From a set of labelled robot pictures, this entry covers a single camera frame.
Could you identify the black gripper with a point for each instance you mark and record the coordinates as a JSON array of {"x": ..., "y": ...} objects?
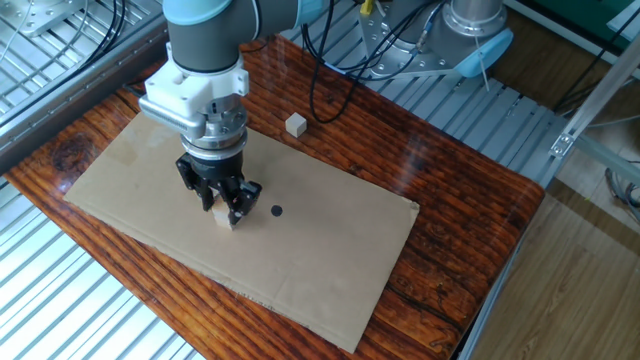
[{"x": 215, "y": 172}]

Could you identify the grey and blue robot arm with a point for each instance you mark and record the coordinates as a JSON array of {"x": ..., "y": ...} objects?
[{"x": 205, "y": 45}]

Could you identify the black round dot marker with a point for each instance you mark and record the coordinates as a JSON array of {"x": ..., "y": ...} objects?
[{"x": 276, "y": 210}]

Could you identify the brown cardboard sheet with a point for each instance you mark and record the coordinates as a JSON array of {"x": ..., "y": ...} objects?
[{"x": 310, "y": 260}]

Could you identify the glossy brown wooden board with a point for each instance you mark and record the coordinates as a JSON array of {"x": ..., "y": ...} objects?
[{"x": 450, "y": 225}]

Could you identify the silver plate with holes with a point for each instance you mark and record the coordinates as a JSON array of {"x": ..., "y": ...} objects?
[{"x": 45, "y": 15}]

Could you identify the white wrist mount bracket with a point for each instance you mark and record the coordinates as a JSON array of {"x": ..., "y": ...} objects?
[{"x": 185, "y": 95}]

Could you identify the grey aluminium frame beam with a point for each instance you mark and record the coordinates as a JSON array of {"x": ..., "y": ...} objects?
[{"x": 60, "y": 105}]

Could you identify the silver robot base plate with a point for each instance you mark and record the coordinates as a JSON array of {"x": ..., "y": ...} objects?
[{"x": 430, "y": 62}]

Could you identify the aluminium frame post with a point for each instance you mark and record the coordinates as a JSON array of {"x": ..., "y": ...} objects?
[{"x": 600, "y": 95}]

